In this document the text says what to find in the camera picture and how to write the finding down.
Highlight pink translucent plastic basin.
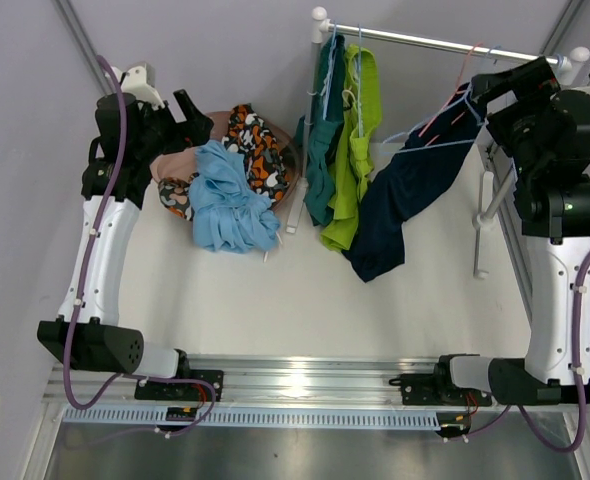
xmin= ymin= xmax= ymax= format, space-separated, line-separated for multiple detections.
xmin=148 ymin=110 xmax=306 ymax=211

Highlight blue hanger under teal shorts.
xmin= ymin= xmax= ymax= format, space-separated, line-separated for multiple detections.
xmin=320 ymin=26 xmax=338 ymax=120

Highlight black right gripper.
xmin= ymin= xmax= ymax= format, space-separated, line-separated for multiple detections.
xmin=471 ymin=57 xmax=560 ymax=180

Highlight teal green shorts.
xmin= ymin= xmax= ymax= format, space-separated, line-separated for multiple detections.
xmin=296 ymin=34 xmax=346 ymax=226

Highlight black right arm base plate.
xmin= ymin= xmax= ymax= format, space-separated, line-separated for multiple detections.
xmin=388 ymin=373 xmax=492 ymax=407

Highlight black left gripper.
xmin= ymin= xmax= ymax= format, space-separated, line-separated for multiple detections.
xmin=135 ymin=90 xmax=213 ymax=164

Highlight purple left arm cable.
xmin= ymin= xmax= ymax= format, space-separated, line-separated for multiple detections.
xmin=62 ymin=54 xmax=219 ymax=444

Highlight silver clothes rack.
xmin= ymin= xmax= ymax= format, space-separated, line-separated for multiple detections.
xmin=284 ymin=5 xmax=590 ymax=280

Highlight navy blue shorts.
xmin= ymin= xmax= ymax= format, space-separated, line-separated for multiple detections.
xmin=344 ymin=89 xmax=487 ymax=282

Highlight orange camouflage shorts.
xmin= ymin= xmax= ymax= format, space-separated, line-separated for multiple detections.
xmin=157 ymin=103 xmax=294 ymax=221

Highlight aluminium mounting rail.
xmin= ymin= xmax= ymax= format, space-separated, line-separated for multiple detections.
xmin=42 ymin=354 xmax=589 ymax=431

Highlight lime green shorts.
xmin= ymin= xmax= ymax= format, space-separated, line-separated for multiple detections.
xmin=320 ymin=44 xmax=382 ymax=252

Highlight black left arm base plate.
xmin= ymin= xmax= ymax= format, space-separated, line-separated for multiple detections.
xmin=134 ymin=369 xmax=225 ymax=403

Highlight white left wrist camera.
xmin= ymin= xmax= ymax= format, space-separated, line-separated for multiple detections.
xmin=111 ymin=62 xmax=166 ymax=110

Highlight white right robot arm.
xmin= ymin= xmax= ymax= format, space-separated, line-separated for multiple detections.
xmin=431 ymin=57 xmax=590 ymax=406

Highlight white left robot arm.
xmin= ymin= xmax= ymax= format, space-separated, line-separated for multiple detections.
xmin=37 ymin=90 xmax=213 ymax=400

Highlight light blue shorts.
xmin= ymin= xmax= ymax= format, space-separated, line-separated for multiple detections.
xmin=189 ymin=140 xmax=281 ymax=254

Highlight pink wire hanger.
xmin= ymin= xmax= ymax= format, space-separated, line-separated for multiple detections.
xmin=418 ymin=42 xmax=484 ymax=138

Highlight blue wire hanger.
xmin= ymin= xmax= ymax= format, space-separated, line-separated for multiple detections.
xmin=547 ymin=54 xmax=568 ymax=69

